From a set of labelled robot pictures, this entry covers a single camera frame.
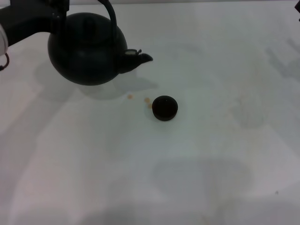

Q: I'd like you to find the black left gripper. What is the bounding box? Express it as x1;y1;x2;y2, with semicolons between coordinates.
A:
0;0;70;46

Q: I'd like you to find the black round teapot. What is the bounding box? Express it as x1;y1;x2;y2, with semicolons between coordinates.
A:
47;0;154;86

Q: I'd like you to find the small dark brown teacup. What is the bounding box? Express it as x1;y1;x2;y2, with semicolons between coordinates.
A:
151;95;179;123

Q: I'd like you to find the dark left wrist cable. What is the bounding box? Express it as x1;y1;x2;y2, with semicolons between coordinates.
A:
0;52;10;71

